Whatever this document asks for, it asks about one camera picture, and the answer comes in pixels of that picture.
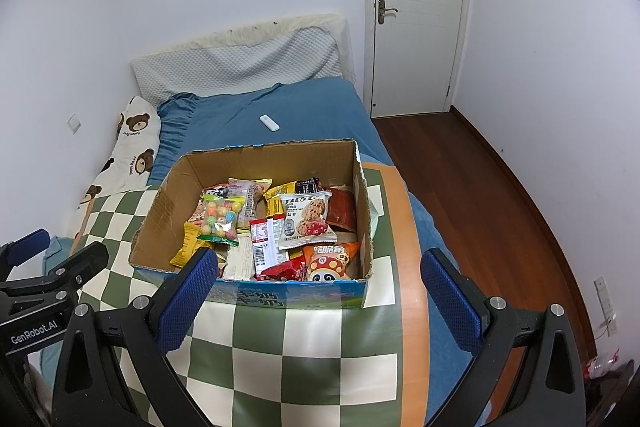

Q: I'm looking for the clear bag of candy balls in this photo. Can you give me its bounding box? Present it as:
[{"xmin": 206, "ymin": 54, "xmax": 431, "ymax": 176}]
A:
[{"xmin": 196, "ymin": 194, "xmax": 246, "ymax": 242}]

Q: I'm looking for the yellow black snack packet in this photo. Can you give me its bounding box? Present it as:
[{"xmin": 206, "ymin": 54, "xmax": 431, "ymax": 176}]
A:
[{"xmin": 263, "ymin": 181, "xmax": 301, "ymax": 218}]

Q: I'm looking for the red snack packet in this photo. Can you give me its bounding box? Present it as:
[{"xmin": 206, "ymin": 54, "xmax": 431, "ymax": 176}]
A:
[{"xmin": 257, "ymin": 255, "xmax": 307, "ymax": 283}]

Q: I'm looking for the cardboard box with blue print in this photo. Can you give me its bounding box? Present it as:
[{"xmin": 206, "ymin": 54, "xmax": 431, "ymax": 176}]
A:
[{"xmin": 128, "ymin": 138, "xmax": 376, "ymax": 310}]

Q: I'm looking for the long white snack packet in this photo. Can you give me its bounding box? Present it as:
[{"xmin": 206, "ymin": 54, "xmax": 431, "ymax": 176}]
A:
[{"xmin": 220, "ymin": 232, "xmax": 256, "ymax": 282}]

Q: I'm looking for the white cookie snack packet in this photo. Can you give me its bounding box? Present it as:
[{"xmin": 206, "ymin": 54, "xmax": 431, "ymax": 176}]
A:
[{"xmin": 276, "ymin": 191, "xmax": 338, "ymax": 251}]

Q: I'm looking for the white wall outlet with plug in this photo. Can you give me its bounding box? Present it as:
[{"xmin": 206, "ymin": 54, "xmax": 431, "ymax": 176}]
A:
[{"xmin": 593, "ymin": 276, "xmax": 618, "ymax": 338}]

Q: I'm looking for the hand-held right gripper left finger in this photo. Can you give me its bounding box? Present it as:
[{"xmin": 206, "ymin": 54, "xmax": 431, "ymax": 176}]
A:
[{"xmin": 52, "ymin": 249, "xmax": 221, "ymax": 427}]

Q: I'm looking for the bronze door handle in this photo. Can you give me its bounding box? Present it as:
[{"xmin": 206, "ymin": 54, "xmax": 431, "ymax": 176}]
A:
[{"xmin": 377, "ymin": 0, "xmax": 399, "ymax": 25}]

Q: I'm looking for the white red label packet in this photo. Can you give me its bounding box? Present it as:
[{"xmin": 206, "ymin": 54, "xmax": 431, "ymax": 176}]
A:
[{"xmin": 248, "ymin": 217, "xmax": 291, "ymax": 279}]

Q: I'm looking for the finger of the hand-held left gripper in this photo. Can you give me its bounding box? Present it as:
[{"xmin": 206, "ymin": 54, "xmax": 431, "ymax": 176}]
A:
[
  {"xmin": 50, "ymin": 241, "xmax": 110, "ymax": 305},
  {"xmin": 0, "ymin": 229, "xmax": 51, "ymax": 279}
]

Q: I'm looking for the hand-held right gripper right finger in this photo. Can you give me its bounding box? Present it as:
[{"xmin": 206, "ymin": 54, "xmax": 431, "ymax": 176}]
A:
[{"xmin": 420, "ymin": 248, "xmax": 588, "ymax": 427}]

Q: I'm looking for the brown snack packet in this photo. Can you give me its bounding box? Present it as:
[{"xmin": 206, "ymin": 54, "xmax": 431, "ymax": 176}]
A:
[{"xmin": 327, "ymin": 187, "xmax": 358, "ymax": 233}]

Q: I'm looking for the white door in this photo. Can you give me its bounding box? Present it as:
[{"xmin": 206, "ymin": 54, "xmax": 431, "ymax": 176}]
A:
[{"xmin": 361, "ymin": 0, "xmax": 473, "ymax": 118}]

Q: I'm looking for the bear print pillow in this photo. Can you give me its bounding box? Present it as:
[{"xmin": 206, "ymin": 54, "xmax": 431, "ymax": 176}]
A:
[{"xmin": 67, "ymin": 95, "xmax": 162, "ymax": 253}]

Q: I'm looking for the green white checkered mat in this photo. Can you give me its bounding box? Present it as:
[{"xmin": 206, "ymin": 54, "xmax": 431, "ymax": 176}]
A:
[{"xmin": 70, "ymin": 162, "xmax": 432, "ymax": 427}]

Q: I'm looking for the orange panda snack packet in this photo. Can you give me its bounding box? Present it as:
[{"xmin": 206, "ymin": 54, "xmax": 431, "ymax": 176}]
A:
[{"xmin": 301, "ymin": 241, "xmax": 362, "ymax": 282}]

